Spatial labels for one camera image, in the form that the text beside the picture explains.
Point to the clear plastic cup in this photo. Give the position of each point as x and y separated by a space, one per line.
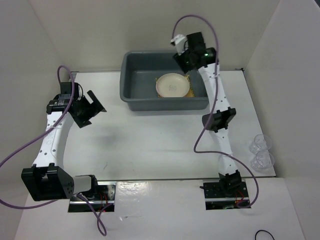
262 161
259 143

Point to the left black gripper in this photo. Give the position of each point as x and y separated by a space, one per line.
83 121

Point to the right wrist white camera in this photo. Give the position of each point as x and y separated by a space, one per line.
178 42

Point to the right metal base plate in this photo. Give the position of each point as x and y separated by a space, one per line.
216 199

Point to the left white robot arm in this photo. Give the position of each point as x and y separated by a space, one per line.
46 179

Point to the white bowl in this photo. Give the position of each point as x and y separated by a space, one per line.
172 85

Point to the grey plastic bin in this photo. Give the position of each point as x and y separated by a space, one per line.
137 86

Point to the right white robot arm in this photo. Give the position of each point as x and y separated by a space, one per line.
216 123

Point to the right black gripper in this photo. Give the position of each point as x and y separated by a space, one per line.
185 67

